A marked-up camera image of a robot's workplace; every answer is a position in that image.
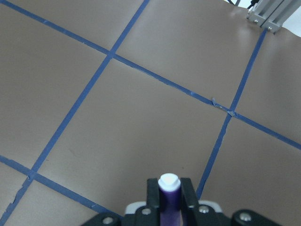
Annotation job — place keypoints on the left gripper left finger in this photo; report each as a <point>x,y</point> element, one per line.
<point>153,197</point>

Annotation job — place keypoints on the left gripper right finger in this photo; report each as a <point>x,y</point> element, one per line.
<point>189,199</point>

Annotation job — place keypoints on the purple pen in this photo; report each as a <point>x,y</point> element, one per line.
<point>170,199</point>

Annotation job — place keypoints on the aluminium frame post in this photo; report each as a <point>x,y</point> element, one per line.
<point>271,14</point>

